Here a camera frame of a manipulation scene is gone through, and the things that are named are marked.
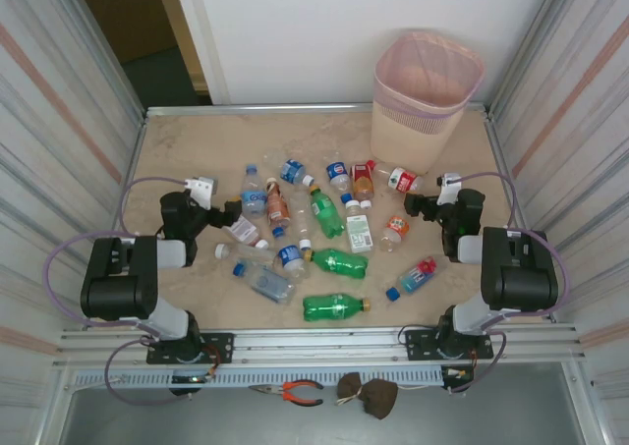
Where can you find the orange label plastic bottle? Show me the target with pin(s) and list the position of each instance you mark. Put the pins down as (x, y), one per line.
(397, 226)

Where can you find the beige plastic waste bin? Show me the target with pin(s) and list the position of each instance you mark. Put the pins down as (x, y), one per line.
(408, 145)

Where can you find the brown wooden door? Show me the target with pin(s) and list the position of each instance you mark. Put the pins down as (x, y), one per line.
(128, 17)

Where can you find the blue pink label bottle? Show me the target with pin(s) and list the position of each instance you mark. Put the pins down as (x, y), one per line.
(415, 278)

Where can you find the red white label bottle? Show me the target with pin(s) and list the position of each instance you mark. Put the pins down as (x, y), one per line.
(400, 181)

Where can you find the white door frame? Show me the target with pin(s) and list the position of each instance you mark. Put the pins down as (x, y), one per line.
(199, 32)

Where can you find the blue label bottle white cap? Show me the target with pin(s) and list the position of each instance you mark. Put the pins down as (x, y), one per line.
(294, 171)
(290, 254)

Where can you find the white green label bottle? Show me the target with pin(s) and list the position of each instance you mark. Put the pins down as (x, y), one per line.
(359, 231)

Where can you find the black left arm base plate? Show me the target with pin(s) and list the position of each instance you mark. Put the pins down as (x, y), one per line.
(221, 347)

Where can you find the red label orange drink bottle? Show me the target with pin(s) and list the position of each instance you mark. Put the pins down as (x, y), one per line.
(362, 182)

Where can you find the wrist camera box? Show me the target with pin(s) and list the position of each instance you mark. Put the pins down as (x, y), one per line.
(448, 187)
(202, 189)

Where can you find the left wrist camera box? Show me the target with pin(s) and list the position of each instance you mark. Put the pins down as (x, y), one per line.
(202, 189)

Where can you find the pink drink bottle white label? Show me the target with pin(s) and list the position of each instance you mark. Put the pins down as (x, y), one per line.
(243, 231)

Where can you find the water bottle light blue label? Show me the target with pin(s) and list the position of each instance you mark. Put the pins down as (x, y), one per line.
(253, 194)

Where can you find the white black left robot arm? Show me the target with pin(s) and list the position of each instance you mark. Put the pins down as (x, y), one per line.
(118, 278)

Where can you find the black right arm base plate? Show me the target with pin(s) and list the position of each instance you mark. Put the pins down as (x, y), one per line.
(417, 344)

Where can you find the aluminium mounting rail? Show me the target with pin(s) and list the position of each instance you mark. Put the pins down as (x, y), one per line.
(319, 342)

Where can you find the pink bin liner bag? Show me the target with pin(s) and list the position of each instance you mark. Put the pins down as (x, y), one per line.
(393, 96)

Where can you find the brown cloth pouch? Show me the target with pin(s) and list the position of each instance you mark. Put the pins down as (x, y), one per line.
(378, 396)

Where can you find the dark blue label bottle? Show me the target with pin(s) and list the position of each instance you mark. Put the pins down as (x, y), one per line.
(337, 171)

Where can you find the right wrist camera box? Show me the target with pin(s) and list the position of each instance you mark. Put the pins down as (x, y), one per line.
(448, 187)

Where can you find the aluminium table edge bar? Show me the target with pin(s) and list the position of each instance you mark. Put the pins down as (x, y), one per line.
(270, 107)

